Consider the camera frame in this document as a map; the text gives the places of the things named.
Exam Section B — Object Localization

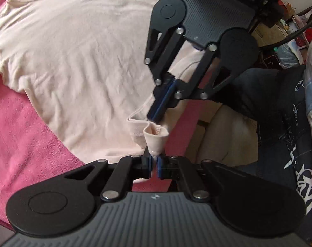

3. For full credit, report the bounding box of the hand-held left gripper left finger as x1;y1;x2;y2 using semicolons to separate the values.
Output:
65;147;154;202

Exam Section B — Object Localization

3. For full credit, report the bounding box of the pink blanket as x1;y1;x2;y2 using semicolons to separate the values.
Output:
0;0;205;224

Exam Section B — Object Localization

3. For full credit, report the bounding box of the person's dark printed clothing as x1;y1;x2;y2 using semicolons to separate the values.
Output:
213;65;312;240

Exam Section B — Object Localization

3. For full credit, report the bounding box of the cream cushion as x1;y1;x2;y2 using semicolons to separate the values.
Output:
196;105;259;167

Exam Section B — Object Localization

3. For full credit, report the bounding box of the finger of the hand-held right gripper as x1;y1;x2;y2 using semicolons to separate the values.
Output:
156;42;257;122
145;28;185;120

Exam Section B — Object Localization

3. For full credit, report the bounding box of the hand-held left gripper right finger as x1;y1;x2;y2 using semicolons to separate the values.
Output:
157;155;239;202

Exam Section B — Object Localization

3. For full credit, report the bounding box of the beige t-shirt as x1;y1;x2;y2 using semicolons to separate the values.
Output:
0;0;205;165

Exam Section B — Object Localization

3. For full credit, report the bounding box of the white plastic bag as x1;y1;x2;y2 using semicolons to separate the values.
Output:
277;43;306;69

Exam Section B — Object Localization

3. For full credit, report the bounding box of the black cable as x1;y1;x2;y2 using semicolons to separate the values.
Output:
257;13;312;50

